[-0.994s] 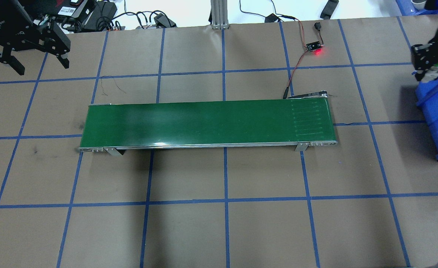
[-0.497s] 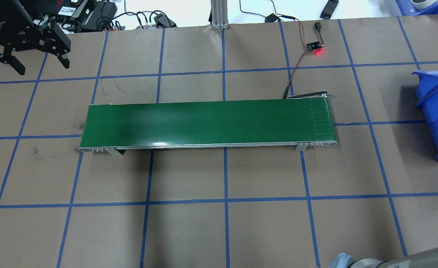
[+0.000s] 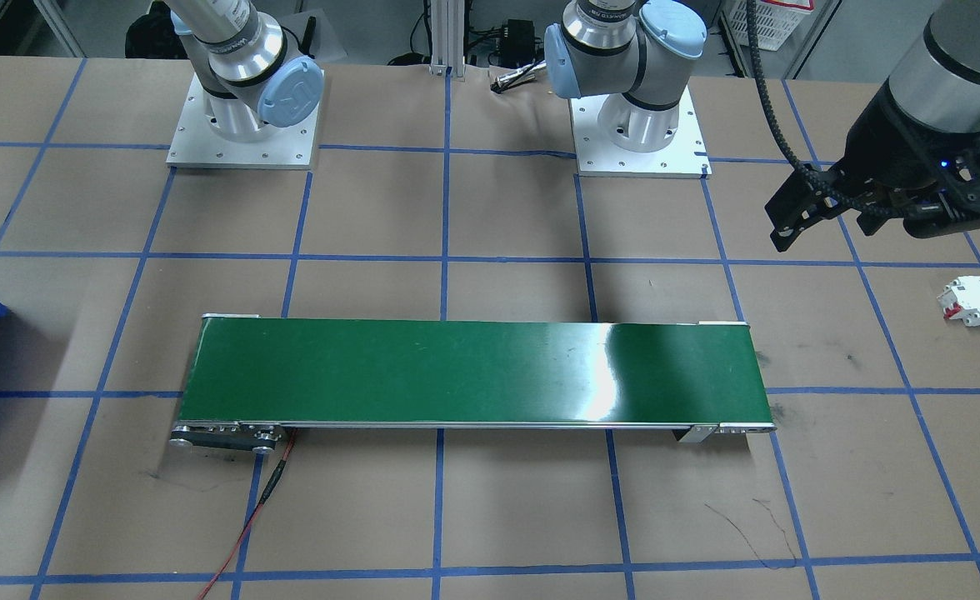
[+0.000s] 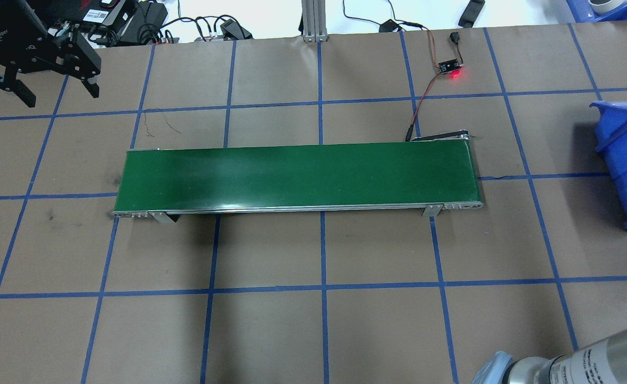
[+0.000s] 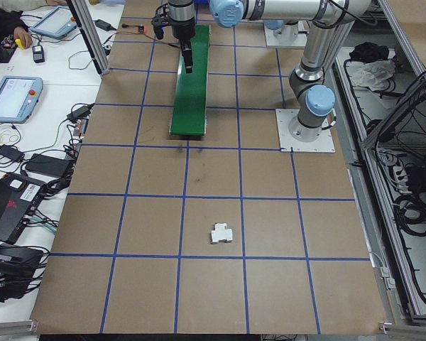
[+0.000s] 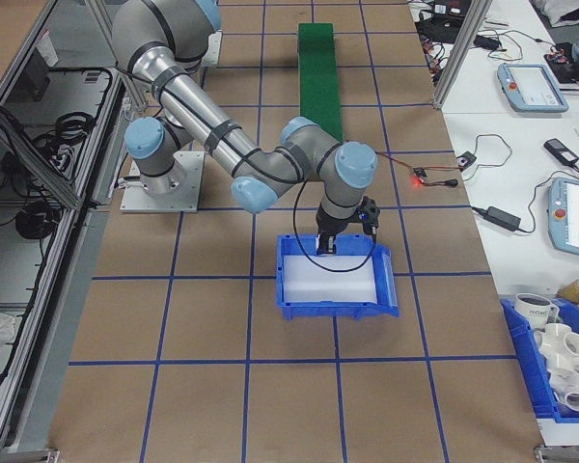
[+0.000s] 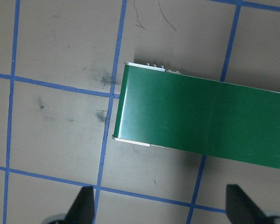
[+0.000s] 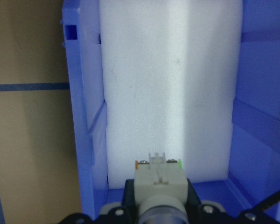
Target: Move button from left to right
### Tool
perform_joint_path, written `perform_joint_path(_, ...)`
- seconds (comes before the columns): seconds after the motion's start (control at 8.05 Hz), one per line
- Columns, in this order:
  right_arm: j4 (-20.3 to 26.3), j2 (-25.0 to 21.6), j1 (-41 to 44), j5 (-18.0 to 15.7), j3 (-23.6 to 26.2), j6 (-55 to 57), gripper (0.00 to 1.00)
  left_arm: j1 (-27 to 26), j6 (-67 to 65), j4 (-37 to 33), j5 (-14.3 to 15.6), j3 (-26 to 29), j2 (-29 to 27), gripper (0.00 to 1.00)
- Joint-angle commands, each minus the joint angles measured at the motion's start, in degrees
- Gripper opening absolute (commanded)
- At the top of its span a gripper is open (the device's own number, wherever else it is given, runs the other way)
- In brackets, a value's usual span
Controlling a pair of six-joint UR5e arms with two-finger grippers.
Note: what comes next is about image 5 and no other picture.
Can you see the V-shaped metal bar frame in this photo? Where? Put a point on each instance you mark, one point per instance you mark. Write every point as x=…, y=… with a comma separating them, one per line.
x=401, y=108

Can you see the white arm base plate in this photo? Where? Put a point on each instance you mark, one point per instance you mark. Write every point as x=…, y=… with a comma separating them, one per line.
x=287, y=142
x=277, y=43

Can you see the black sleeved bystander forearm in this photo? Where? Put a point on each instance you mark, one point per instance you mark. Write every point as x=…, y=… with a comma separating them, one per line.
x=0, y=25

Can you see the light blue teach pendant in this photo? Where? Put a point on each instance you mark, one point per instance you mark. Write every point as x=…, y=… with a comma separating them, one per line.
x=53, y=21
x=14, y=99

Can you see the white DIN rail device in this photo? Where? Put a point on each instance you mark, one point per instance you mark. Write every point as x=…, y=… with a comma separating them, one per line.
x=222, y=235

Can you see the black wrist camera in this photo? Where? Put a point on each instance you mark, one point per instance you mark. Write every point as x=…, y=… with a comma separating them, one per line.
x=158, y=30

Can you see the black cloth bundle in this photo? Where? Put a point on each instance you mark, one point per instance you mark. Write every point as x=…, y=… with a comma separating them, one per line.
x=369, y=51

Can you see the white side table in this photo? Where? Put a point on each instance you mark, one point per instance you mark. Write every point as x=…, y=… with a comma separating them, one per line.
x=57, y=89

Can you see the small terminal connector board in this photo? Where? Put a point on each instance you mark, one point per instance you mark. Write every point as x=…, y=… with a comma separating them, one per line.
x=79, y=128

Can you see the small black LED circuit board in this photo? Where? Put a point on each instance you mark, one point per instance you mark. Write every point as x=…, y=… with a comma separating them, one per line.
x=141, y=28

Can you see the black computer box red logo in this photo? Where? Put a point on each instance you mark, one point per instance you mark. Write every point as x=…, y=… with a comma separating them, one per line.
x=10, y=213

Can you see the bystander hand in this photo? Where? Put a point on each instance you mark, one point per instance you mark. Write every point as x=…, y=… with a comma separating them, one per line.
x=23, y=35

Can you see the small yellow block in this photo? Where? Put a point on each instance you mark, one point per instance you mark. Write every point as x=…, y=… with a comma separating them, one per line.
x=19, y=43

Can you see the crumpled white plastic bag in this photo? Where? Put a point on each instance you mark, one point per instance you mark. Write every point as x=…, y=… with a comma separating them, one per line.
x=372, y=74

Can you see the aluminium profile post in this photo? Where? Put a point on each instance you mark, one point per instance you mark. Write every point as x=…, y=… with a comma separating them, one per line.
x=88, y=35

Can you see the black power adapter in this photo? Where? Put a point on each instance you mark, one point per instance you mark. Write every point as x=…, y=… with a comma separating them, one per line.
x=102, y=24
x=9, y=153
x=48, y=165
x=79, y=113

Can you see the green conveyor belt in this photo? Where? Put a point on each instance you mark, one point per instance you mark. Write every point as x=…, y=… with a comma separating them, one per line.
x=190, y=106

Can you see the black handheld device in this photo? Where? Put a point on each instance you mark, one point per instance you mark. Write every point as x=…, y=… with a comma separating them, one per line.
x=38, y=54

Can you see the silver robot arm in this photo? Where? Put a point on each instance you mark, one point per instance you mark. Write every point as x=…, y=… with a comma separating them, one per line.
x=319, y=46
x=287, y=32

